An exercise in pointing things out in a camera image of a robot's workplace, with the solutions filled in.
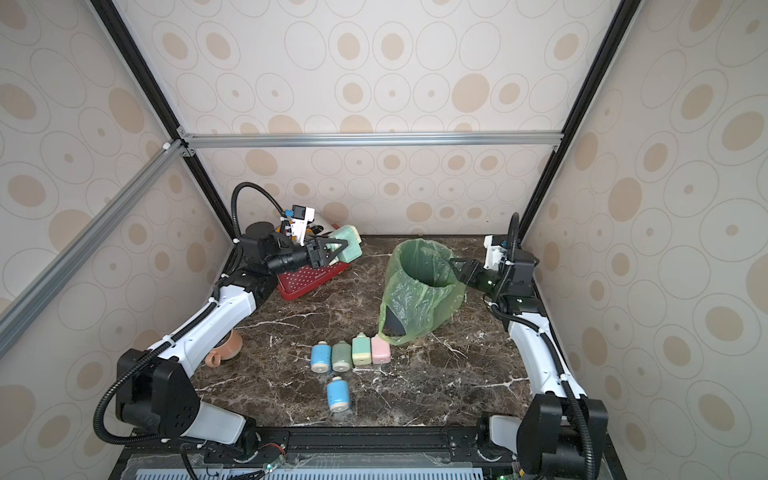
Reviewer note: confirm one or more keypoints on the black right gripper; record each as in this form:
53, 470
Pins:
480, 278

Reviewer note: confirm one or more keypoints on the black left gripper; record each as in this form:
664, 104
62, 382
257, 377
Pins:
316, 252

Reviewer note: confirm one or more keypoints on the mint green pencil sharpener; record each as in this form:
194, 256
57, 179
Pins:
345, 244

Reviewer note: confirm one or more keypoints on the pink pencil sharpener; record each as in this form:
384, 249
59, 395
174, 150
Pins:
380, 351

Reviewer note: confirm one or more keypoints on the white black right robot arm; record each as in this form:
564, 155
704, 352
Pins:
563, 431

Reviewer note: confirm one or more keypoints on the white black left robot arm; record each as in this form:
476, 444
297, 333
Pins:
152, 396

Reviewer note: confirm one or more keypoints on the light green pencil sharpener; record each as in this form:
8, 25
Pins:
361, 350

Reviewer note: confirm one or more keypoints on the sage green pencil sharpener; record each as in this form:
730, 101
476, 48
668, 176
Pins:
341, 357

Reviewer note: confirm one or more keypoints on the blue pencil sharpener in row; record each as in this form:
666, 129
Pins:
320, 361

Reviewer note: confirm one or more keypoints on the blue pencil sharpener in front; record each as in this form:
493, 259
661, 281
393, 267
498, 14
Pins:
338, 395

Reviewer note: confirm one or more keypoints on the green plastic bin liner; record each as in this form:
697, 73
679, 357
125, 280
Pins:
421, 291

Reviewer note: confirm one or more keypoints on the red plastic basket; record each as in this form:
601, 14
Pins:
293, 285

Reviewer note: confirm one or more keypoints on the brown tape roll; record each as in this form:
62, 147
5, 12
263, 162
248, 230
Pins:
226, 349

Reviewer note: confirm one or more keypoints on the silver aluminium crossbar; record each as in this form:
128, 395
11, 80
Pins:
360, 140

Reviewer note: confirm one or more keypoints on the silver aluminium side bar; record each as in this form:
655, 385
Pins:
23, 311

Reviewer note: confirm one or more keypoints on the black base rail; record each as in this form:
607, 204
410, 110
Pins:
448, 452

